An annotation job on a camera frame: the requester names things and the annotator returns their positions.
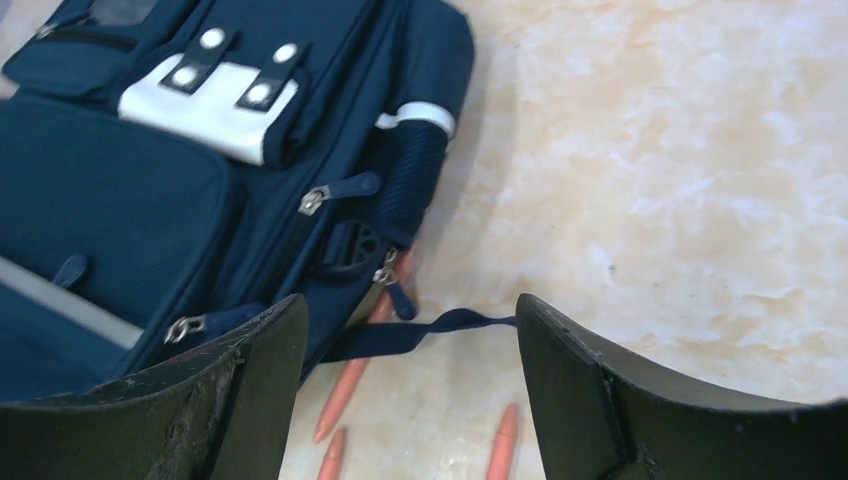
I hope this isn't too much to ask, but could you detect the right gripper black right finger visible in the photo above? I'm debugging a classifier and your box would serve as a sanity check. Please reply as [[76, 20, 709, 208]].
[[516, 294, 847, 479]]

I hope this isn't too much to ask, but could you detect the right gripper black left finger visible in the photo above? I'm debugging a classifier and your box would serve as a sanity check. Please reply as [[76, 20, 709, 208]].
[[1, 295, 308, 479]]

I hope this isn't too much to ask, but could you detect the navy blue backpack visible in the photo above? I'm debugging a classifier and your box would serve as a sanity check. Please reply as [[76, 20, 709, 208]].
[[1, 1, 489, 403]]

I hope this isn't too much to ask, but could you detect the orange pen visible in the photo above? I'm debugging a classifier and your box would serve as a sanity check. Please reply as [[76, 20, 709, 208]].
[[485, 403, 519, 480], [316, 428, 347, 480], [313, 248, 417, 443]]

